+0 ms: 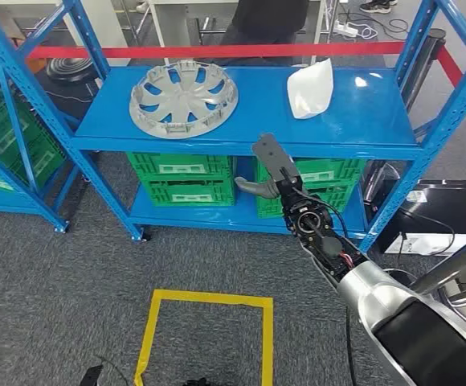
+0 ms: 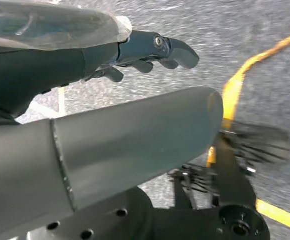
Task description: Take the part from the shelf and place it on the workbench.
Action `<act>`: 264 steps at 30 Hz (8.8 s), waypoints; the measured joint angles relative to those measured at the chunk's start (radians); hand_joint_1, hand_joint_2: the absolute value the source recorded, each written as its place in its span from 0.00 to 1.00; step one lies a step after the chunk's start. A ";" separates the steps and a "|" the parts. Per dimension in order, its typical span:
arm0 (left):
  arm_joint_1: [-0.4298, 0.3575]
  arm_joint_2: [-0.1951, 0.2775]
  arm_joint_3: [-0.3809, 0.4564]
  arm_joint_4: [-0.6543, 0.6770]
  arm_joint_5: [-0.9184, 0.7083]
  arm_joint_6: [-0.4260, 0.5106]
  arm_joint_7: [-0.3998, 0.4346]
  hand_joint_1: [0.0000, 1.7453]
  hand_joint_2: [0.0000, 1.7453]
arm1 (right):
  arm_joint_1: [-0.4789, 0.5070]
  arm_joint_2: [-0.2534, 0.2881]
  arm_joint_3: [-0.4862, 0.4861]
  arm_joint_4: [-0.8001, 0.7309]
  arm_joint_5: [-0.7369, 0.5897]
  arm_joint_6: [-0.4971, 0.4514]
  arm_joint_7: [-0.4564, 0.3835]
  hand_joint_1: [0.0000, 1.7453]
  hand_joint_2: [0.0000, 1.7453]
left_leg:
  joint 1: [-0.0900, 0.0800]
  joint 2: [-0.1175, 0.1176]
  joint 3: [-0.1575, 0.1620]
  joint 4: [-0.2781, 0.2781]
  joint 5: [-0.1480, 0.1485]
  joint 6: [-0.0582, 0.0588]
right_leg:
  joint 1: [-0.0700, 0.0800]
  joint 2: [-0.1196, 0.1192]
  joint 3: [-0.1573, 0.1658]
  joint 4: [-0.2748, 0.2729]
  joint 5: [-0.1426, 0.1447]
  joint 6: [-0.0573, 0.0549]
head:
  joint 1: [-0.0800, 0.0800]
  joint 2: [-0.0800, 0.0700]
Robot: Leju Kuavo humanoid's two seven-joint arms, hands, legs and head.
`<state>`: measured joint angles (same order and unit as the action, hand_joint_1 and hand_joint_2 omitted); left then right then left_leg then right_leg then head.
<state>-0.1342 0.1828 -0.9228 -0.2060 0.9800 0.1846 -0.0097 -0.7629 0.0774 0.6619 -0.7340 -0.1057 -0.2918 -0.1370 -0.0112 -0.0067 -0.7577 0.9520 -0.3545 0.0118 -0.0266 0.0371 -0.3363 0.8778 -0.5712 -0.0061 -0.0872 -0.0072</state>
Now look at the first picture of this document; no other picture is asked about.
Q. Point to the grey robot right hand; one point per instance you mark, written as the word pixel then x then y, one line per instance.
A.
pixel 261 189

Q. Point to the white plastic car part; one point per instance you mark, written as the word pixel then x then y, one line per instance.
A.
pixel 311 90

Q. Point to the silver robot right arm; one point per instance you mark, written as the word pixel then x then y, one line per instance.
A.
pixel 378 287

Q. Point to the blue metal shelf rack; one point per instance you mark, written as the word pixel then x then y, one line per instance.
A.
pixel 16 128
pixel 257 106

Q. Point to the grey plastic wheel hubcap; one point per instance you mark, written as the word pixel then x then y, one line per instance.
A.
pixel 182 98

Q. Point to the red barrier belt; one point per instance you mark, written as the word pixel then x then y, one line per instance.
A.
pixel 216 51

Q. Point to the person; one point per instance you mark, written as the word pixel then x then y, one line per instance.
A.
pixel 269 21
pixel 375 6
pixel 142 6

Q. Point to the white power strip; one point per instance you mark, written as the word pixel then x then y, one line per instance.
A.
pixel 345 30

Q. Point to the white table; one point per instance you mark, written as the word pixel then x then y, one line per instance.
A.
pixel 157 21

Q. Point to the white cabinet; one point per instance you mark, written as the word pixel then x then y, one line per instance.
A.
pixel 96 32

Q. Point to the black round ribbed base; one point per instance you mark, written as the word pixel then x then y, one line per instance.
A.
pixel 70 69

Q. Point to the orange container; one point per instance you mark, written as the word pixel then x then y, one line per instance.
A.
pixel 36 65

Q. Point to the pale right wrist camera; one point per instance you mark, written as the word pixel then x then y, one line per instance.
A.
pixel 273 157

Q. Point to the black barrier post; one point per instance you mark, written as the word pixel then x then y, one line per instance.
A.
pixel 426 64

